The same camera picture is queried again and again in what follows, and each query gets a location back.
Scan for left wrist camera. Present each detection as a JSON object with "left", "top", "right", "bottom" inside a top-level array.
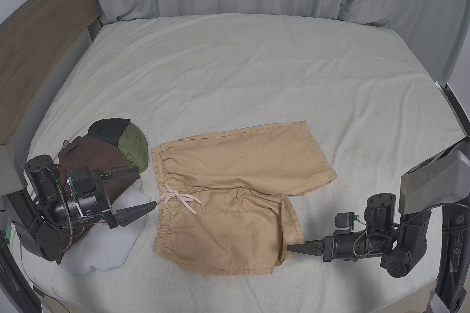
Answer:
[{"left": 67, "top": 167, "right": 94, "bottom": 196}]

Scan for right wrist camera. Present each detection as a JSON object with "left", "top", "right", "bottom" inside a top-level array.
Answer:
[{"left": 334, "top": 212, "right": 356, "bottom": 236}]

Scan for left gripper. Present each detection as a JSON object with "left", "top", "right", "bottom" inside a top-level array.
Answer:
[{"left": 64, "top": 165, "right": 158, "bottom": 230}]

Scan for green garment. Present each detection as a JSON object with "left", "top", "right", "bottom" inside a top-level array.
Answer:
[{"left": 118, "top": 122, "right": 149, "bottom": 174}]

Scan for brown garment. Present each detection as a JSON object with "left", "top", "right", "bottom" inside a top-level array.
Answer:
[{"left": 57, "top": 135, "right": 142, "bottom": 265}]

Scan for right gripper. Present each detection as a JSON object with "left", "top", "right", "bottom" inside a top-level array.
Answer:
[{"left": 322, "top": 233, "right": 368, "bottom": 263}]

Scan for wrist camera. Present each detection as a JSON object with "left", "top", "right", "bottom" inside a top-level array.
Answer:
[
  {"left": 334, "top": 212, "right": 356, "bottom": 236},
  {"left": 67, "top": 167, "right": 94, "bottom": 196}
]

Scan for black garment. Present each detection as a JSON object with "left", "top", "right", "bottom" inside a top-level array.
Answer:
[{"left": 89, "top": 117, "right": 131, "bottom": 147}]

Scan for bed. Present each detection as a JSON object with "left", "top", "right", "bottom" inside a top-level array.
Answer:
[{"left": 0, "top": 0, "right": 470, "bottom": 313}]

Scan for white garment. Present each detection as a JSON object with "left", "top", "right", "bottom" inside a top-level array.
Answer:
[{"left": 60, "top": 179, "right": 158, "bottom": 275}]

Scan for beige shorts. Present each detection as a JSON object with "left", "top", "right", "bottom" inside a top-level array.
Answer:
[{"left": 151, "top": 120, "right": 338, "bottom": 273}]

